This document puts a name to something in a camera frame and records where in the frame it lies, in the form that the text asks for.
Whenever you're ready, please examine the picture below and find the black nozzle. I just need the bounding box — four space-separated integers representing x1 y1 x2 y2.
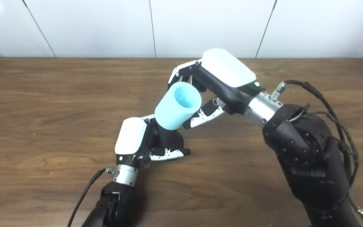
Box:
153 124 185 161

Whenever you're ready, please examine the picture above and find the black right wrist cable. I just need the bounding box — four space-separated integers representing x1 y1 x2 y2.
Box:
270 80 360 202

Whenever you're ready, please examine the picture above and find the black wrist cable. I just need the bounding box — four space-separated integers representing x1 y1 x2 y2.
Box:
67 168 119 227
270 80 360 202

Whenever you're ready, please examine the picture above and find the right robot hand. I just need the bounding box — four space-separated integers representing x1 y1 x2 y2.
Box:
168 48 267 130

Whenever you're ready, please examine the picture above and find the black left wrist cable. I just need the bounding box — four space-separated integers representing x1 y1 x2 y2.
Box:
67 168 119 227

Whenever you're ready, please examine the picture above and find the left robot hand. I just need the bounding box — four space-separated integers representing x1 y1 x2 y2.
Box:
114 114 191 171

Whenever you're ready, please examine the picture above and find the light blue plastic cup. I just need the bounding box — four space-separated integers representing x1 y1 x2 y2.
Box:
154 82 202 131

